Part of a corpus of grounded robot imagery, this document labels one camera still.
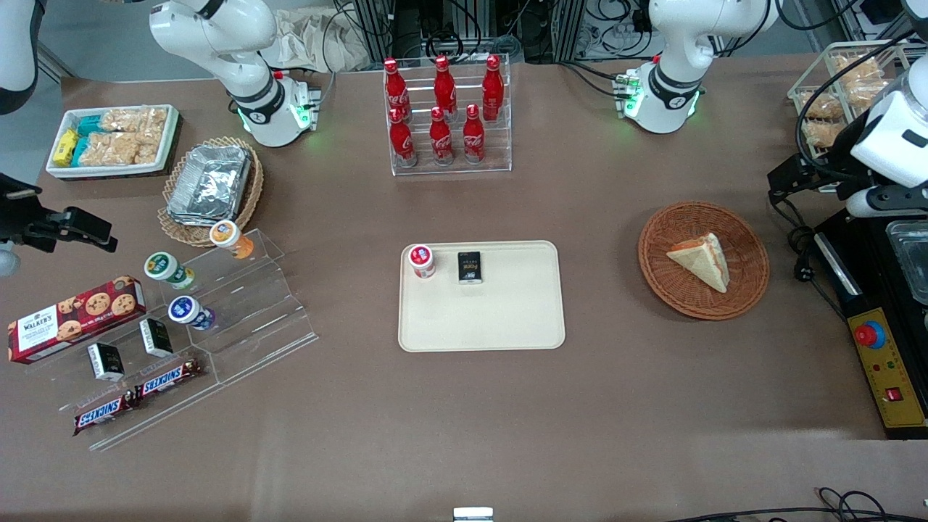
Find green lid yogurt cup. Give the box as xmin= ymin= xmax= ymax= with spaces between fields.
xmin=144 ymin=252 xmax=196 ymax=291

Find clear plastic container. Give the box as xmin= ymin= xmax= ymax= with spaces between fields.
xmin=886 ymin=220 xmax=928 ymax=305

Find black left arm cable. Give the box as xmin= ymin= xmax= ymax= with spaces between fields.
xmin=795 ymin=29 xmax=928 ymax=183

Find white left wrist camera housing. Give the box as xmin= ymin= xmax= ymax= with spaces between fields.
xmin=845 ymin=185 xmax=928 ymax=219

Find white wire basket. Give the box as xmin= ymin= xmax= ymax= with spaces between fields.
xmin=787 ymin=41 xmax=918 ymax=193

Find yellow snack packet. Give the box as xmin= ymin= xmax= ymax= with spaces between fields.
xmin=52 ymin=129 xmax=79 ymax=167

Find red lid yogurt cup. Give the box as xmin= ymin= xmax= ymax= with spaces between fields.
xmin=408 ymin=244 xmax=437 ymax=280

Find light oval wicker basket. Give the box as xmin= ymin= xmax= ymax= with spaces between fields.
xmin=157 ymin=136 xmax=265 ymax=249

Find triangular sandwich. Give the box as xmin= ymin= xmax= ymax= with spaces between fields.
xmin=666 ymin=232 xmax=730 ymax=294

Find Snickers chocolate bar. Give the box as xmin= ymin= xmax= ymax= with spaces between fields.
xmin=134 ymin=359 xmax=204 ymax=401
xmin=72 ymin=391 xmax=138 ymax=436

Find red cola bottle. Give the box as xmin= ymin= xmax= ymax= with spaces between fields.
xmin=481 ymin=54 xmax=505 ymax=123
xmin=389 ymin=107 xmax=418 ymax=169
xmin=462 ymin=104 xmax=486 ymax=165
xmin=428 ymin=107 xmax=455 ymax=167
xmin=434 ymin=55 xmax=458 ymax=120
xmin=383 ymin=57 xmax=412 ymax=123

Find aluminium frame with cables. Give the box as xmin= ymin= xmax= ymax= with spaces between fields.
xmin=348 ymin=0 xmax=588 ymax=66

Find brown round wicker basket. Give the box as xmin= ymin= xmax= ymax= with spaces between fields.
xmin=638 ymin=201 xmax=771 ymax=321

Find red Walkers cookie box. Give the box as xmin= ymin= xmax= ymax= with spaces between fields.
xmin=7 ymin=275 xmax=147 ymax=365

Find grey metal bar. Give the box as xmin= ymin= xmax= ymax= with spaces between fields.
xmin=35 ymin=42 xmax=75 ymax=85

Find clear acrylic bottle rack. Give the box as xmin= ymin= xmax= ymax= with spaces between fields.
xmin=382 ymin=52 xmax=513 ymax=177

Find black cable with plug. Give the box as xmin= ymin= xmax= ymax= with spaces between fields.
xmin=768 ymin=192 xmax=849 ymax=320

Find clear acrylic stepped display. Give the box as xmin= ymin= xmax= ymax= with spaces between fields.
xmin=25 ymin=228 xmax=320 ymax=452

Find beige plastic tray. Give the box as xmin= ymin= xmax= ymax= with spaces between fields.
xmin=397 ymin=240 xmax=566 ymax=353

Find black coiled floor cable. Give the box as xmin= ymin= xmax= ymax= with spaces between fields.
xmin=667 ymin=487 xmax=928 ymax=522

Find stacked aluminium foil trays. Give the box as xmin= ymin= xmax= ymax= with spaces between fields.
xmin=167 ymin=144 xmax=253 ymax=225

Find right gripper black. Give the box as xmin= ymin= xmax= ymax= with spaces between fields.
xmin=0 ymin=174 xmax=118 ymax=253

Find black arm base cable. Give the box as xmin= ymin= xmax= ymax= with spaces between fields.
xmin=557 ymin=60 xmax=633 ymax=99

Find wrapped bread packet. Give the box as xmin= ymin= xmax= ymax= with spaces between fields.
xmin=803 ymin=120 xmax=845 ymax=149
xmin=797 ymin=91 xmax=842 ymax=120
xmin=845 ymin=76 xmax=891 ymax=109
xmin=829 ymin=54 xmax=882 ymax=82

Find white rectangular snack tray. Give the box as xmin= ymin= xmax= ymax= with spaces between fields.
xmin=45 ymin=104 xmax=181 ymax=180

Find clear rice cracker packet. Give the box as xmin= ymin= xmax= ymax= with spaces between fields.
xmin=100 ymin=107 xmax=169 ymax=136
xmin=78 ymin=132 xmax=162 ymax=167

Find black yellow control box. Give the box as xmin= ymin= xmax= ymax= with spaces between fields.
xmin=812 ymin=210 xmax=928 ymax=441

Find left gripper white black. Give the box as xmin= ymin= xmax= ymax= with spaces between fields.
xmin=768 ymin=76 xmax=928 ymax=204

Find beige cloth bag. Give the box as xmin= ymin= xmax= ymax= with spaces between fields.
xmin=261 ymin=7 xmax=372 ymax=73

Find blue lid yogurt cup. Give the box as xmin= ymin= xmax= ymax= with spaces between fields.
xmin=167 ymin=296 xmax=216 ymax=331

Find orange lid yogurt cup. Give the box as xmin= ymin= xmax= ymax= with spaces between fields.
xmin=210 ymin=220 xmax=255 ymax=260

